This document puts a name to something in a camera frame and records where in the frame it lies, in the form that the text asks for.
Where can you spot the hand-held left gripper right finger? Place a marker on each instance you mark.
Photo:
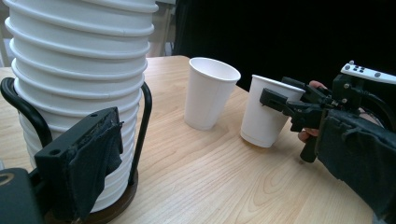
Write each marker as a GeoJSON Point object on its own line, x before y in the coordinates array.
{"type": "Point", "coordinates": [358, 155]}

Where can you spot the black curtain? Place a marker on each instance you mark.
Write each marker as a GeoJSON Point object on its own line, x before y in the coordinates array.
{"type": "Point", "coordinates": [280, 31]}

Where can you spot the tall stack of white paper cups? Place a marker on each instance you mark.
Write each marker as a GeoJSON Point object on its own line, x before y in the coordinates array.
{"type": "Point", "coordinates": [77, 56]}

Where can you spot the light wooden furniture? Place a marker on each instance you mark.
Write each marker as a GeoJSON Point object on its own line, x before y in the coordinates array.
{"type": "Point", "coordinates": [162, 31]}

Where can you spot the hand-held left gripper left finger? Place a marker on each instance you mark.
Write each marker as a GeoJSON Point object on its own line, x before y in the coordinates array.
{"type": "Point", "coordinates": [81, 168]}

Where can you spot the white disposable cup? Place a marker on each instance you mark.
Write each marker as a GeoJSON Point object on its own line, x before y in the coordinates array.
{"type": "Point", "coordinates": [208, 96]}
{"type": "Point", "coordinates": [261, 124]}

